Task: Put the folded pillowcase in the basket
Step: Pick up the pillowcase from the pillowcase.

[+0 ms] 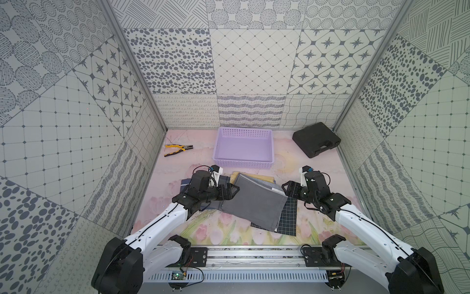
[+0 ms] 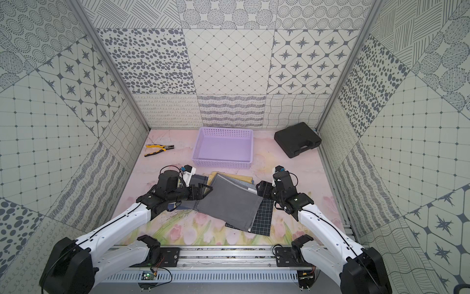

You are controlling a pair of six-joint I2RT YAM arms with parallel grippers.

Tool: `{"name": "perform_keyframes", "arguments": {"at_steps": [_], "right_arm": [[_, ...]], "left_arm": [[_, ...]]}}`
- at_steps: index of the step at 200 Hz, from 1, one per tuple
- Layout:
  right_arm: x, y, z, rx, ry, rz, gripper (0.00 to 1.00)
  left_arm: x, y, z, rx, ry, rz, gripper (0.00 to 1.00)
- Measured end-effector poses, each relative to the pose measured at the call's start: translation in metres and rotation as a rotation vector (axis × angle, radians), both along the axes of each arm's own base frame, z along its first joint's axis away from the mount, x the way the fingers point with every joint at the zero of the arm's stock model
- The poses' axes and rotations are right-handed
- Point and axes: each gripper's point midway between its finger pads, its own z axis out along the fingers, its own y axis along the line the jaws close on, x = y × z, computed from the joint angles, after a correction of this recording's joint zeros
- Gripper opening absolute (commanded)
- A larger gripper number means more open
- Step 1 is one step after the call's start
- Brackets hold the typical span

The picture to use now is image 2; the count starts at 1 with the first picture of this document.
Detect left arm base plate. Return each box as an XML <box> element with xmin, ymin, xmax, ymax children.
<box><xmin>130</xmin><ymin>247</ymin><xmax>181</xmax><ymax>268</ymax></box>

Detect black white grid pillowcase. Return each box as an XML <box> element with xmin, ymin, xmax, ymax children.
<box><xmin>225</xmin><ymin>198</ymin><xmax>274</xmax><ymax>236</ymax></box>

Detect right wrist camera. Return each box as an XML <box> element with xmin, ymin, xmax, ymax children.
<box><xmin>274</xmin><ymin>165</ymin><xmax>285</xmax><ymax>173</ymax></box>

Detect grey blue plaid pillowcase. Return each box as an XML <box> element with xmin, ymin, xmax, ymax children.
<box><xmin>167</xmin><ymin>175</ymin><xmax>209</xmax><ymax>211</ymax></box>

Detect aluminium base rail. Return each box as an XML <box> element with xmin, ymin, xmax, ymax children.
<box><xmin>75</xmin><ymin>245</ymin><xmax>379</xmax><ymax>272</ymax></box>

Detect yellow zigzag pillowcase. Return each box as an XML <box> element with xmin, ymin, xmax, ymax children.
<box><xmin>208</xmin><ymin>171</ymin><xmax>253</xmax><ymax>185</ymax></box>

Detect black plastic tool case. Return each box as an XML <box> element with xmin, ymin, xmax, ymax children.
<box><xmin>274</xmin><ymin>122</ymin><xmax>322</xmax><ymax>158</ymax></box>

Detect purple plastic basket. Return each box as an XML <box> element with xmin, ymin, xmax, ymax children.
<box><xmin>192</xmin><ymin>127</ymin><xmax>254</xmax><ymax>169</ymax></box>

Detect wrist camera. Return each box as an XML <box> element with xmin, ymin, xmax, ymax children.
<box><xmin>181</xmin><ymin>165</ymin><xmax>197</xmax><ymax>187</ymax></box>
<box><xmin>274</xmin><ymin>165</ymin><xmax>285</xmax><ymax>173</ymax></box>

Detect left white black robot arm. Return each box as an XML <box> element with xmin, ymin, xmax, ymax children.
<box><xmin>39</xmin><ymin>170</ymin><xmax>213</xmax><ymax>294</ymax></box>

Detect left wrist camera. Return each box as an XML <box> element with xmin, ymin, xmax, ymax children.
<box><xmin>181</xmin><ymin>165</ymin><xmax>197</xmax><ymax>187</ymax></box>

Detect small green circuit board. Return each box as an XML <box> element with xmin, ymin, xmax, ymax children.
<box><xmin>141</xmin><ymin>271</ymin><xmax>155</xmax><ymax>281</ymax></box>

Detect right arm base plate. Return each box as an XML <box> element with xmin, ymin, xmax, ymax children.
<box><xmin>272</xmin><ymin>246</ymin><xmax>317</xmax><ymax>268</ymax></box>

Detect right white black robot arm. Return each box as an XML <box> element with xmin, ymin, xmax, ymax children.
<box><xmin>257</xmin><ymin>166</ymin><xmax>392</xmax><ymax>294</ymax></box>

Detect yellow handled pliers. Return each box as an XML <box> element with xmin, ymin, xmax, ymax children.
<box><xmin>144</xmin><ymin>145</ymin><xmax>175</xmax><ymax>157</ymax></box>

